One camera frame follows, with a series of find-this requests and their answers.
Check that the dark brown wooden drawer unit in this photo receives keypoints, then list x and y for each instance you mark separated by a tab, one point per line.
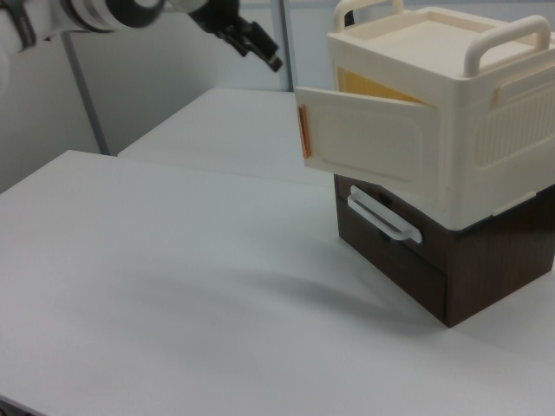
494	268

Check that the cream cabinet door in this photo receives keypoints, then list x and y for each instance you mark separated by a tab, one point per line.
368	134

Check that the plain brown drawer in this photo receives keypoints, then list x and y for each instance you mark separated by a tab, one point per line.
390	281

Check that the grey partition frame post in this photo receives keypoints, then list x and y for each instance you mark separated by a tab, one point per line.
89	104
288	78

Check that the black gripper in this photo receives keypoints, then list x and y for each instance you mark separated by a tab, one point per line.
217	15

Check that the cream plastic cabinet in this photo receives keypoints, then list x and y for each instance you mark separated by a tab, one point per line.
485	143

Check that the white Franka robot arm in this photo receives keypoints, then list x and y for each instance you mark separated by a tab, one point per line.
86	13

